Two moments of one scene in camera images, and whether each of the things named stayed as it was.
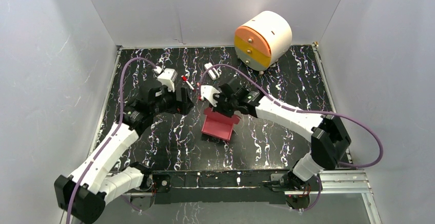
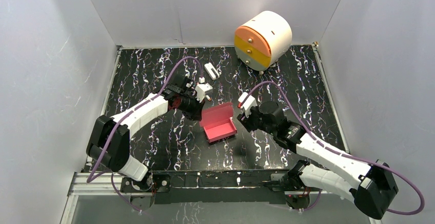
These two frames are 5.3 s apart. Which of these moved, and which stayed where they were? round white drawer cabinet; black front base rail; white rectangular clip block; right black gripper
Moved: right black gripper
Stayed: white rectangular clip block; round white drawer cabinet; black front base rail
